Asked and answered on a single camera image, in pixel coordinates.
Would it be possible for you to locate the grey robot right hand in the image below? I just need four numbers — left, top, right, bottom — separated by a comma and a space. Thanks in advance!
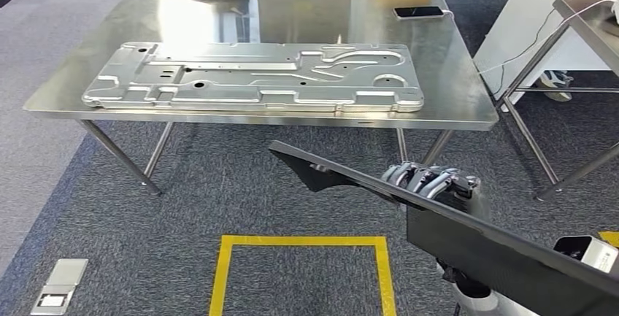
380, 161, 491, 223

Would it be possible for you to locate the black plastic panel part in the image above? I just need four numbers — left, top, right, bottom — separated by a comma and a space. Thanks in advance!
268, 140, 619, 316

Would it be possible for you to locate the stainless steel workbench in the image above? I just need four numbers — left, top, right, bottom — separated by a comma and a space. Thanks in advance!
23, 0, 500, 197
496, 0, 619, 202

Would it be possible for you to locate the black smartphone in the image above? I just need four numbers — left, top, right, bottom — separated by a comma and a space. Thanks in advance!
392, 5, 446, 20

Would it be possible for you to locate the white side panel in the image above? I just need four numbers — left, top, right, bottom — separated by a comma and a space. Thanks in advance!
474, 0, 619, 107

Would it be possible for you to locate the stamped sheet metal panel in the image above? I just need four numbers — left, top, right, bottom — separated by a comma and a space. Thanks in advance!
81, 41, 426, 114

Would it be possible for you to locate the yellow floor tape square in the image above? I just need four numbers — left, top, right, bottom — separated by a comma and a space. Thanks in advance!
209, 235, 398, 316

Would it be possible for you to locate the silver floor socket box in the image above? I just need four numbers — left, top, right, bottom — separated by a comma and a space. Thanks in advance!
29, 258, 90, 316

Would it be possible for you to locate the black cable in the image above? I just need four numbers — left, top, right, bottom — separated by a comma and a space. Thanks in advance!
495, 8, 557, 97

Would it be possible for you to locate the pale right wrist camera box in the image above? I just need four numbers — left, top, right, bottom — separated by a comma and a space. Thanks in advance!
553, 235, 619, 276

